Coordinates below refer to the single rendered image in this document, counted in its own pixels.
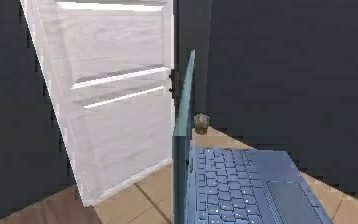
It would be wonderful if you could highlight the blue laptop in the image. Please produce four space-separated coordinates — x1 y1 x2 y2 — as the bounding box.
172 49 335 224

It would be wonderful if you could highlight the small brown lumpy object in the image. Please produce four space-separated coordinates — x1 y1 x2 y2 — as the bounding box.
193 113 211 136

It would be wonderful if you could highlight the white panelled room door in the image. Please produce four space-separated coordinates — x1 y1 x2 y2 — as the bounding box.
19 0 175 208

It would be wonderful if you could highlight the black door handle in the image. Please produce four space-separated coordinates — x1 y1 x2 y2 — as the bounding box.
168 68 177 100

